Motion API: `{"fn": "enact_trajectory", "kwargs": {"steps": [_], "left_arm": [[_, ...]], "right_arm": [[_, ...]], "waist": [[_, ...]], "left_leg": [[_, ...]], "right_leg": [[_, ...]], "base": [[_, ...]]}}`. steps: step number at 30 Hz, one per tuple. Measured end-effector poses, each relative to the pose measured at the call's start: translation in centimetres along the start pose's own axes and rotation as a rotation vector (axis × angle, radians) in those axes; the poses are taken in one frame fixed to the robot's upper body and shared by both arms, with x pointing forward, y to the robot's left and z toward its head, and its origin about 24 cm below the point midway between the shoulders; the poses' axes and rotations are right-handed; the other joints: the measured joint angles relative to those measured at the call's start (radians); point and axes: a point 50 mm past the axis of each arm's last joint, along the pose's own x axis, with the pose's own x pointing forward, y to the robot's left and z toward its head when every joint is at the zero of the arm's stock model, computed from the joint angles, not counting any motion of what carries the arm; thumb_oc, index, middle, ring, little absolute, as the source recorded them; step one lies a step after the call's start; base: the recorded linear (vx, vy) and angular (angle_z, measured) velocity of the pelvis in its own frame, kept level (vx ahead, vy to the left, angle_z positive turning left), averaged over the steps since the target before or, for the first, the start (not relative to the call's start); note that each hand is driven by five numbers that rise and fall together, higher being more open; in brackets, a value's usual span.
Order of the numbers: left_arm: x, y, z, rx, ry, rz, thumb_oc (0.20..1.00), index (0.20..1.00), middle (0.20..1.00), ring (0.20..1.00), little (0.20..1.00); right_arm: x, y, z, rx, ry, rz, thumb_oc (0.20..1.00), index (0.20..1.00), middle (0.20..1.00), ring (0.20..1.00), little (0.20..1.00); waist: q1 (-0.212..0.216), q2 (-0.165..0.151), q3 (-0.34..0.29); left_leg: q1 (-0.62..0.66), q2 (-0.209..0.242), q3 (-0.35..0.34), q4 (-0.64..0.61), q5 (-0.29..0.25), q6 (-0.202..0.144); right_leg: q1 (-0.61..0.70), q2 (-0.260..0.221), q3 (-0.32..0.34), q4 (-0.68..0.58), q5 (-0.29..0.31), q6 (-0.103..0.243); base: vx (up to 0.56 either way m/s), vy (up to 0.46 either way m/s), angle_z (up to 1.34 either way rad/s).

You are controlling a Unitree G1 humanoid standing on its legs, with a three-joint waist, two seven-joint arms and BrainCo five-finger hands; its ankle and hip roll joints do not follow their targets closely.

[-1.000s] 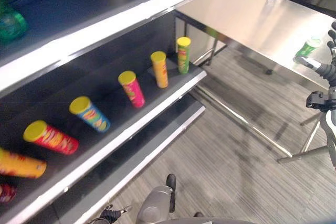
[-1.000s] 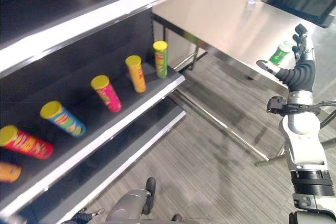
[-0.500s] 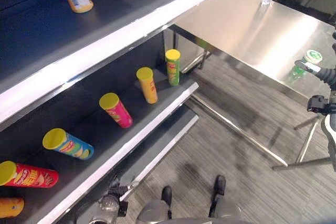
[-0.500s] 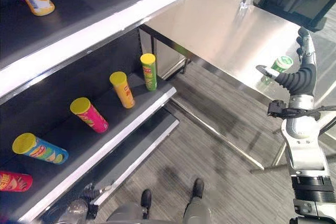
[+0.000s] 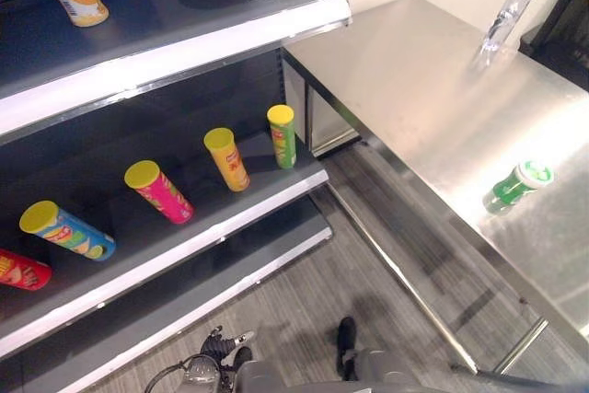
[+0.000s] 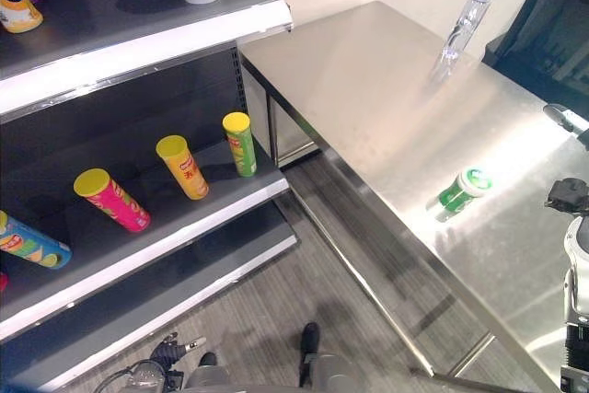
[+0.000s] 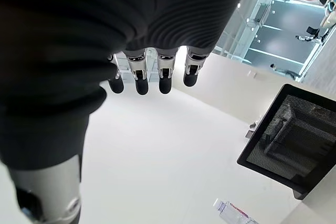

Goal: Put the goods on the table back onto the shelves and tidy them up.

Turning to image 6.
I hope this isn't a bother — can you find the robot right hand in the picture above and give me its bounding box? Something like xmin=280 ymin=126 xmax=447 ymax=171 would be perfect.
xmin=542 ymin=103 xmax=589 ymax=151

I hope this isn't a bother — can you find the perforated grey shelf upright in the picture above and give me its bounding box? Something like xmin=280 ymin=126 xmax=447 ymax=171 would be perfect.
xmin=229 ymin=41 xmax=248 ymax=157

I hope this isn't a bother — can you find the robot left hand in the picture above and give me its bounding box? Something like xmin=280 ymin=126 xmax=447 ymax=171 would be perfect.
xmin=150 ymin=331 xmax=208 ymax=369

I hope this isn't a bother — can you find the blue chips can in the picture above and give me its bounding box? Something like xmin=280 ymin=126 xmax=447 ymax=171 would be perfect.
xmin=0 ymin=210 xmax=73 ymax=271

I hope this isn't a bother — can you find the robot leg dark foot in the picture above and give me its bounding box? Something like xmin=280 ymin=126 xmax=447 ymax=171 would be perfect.
xmin=183 ymin=352 xmax=234 ymax=393
xmin=297 ymin=321 xmax=360 ymax=393

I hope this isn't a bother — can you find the stainless steel table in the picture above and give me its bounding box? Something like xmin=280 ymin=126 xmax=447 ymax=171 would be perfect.
xmin=238 ymin=0 xmax=589 ymax=393

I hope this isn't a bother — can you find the green gum bottle white lid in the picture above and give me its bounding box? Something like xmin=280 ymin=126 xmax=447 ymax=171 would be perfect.
xmin=425 ymin=166 xmax=494 ymax=224

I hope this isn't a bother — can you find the robot left leg dark foot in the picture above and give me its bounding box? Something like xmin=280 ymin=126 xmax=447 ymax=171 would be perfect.
xmin=183 ymin=352 xmax=234 ymax=393

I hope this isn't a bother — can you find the clear plastic water bottle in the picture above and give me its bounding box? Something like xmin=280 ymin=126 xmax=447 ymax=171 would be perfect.
xmin=430 ymin=0 xmax=495 ymax=84

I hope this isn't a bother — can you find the robot right leg dark foot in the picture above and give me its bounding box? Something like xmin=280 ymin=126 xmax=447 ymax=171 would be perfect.
xmin=297 ymin=321 xmax=360 ymax=393

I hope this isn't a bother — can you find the green chips can yellow lid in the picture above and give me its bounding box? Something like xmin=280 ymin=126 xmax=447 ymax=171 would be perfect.
xmin=221 ymin=111 xmax=258 ymax=179

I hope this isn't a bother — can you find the pink chips can yellow lid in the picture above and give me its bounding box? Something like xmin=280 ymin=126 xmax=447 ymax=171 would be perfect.
xmin=73 ymin=168 xmax=152 ymax=233

